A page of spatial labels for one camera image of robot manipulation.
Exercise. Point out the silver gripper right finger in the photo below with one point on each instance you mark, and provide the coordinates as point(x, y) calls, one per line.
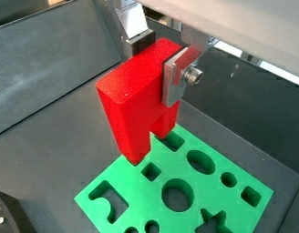
point(178, 68)

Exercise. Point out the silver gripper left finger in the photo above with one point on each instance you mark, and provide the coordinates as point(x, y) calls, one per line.
point(136, 35)

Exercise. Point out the red double-square peg block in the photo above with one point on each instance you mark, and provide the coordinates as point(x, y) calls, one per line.
point(130, 92)

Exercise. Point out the black round object corner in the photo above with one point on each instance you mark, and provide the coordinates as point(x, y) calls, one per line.
point(13, 218)

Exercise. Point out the green shape-sorting board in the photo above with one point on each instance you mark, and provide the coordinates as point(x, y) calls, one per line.
point(184, 185)

